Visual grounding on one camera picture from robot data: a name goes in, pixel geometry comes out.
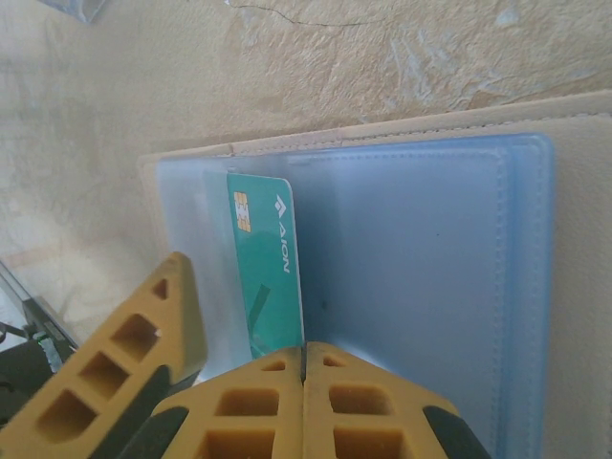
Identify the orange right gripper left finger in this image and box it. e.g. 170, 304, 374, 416
136, 344, 306, 459

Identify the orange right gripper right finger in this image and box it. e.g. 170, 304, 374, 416
304, 341, 492, 459

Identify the teal AION chip card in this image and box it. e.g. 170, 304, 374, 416
225, 171, 306, 362

